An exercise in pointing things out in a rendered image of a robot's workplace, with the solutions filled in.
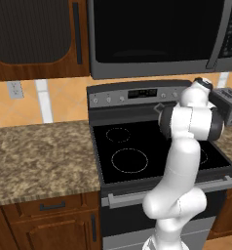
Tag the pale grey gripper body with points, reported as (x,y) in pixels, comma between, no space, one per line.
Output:
(159,107)

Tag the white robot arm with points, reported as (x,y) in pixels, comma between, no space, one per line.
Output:
(181,162)

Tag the grey stove knob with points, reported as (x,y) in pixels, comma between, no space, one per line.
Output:
(122,98)
(174,94)
(163,95)
(95,100)
(108,99)

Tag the grey black stove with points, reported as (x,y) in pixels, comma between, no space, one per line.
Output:
(134,153)

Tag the grey microwave oven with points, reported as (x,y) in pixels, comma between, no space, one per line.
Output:
(153,70)

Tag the grey toaster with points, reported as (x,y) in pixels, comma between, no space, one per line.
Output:
(231,104)

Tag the black microwave door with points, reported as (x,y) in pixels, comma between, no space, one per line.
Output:
(153,32)

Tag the black oven door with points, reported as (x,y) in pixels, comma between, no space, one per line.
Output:
(127,221)

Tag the brown wooden cupboard run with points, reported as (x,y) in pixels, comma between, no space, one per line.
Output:
(230,211)

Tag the brown wooden drawer front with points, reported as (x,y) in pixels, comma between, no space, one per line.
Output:
(75,203)

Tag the brown glass cupboard door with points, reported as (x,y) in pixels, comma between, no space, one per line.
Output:
(30,32)

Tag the grey wall socket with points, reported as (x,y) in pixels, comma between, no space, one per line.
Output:
(15,90)

